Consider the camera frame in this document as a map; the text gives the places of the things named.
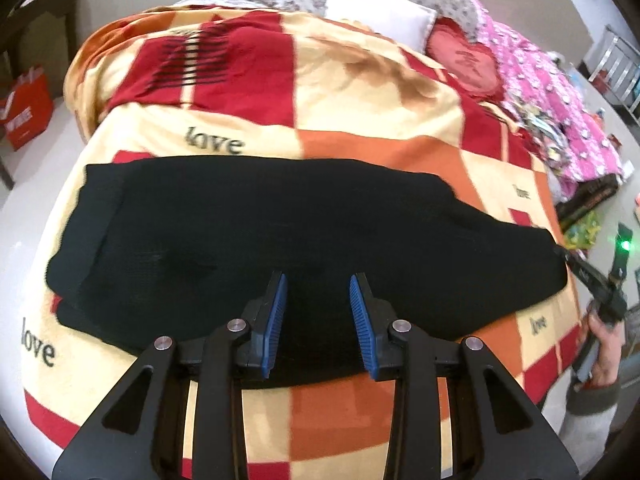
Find black pants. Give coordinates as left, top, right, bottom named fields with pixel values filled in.
left=46, top=156, right=567, bottom=384

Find grey sleeve right forearm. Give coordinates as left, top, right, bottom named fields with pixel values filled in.
left=559, top=380, right=620, bottom=477

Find person right hand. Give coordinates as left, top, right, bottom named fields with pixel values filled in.
left=578, top=300, right=625, bottom=389

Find colourful crumpled cloth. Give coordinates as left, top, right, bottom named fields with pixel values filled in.
left=506, top=96, right=570, bottom=174

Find metal rack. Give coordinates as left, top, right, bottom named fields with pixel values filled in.
left=588, top=25, right=640, bottom=125

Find pink patterned quilt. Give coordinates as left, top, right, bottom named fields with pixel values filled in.
left=474, top=0, right=623, bottom=198

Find orange red love blanket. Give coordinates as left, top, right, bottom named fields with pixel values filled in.
left=21, top=6, right=579, bottom=479

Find red heart cushion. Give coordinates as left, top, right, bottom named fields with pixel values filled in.
left=425, top=16, right=506, bottom=103

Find red paper bag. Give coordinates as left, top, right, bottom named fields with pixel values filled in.
left=1, top=65, right=53, bottom=151

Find white pillow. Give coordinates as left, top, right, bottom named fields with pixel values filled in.
left=324, top=0, right=437, bottom=51

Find dark wooden table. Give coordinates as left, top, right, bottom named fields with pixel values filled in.
left=0, top=0, right=82, bottom=191

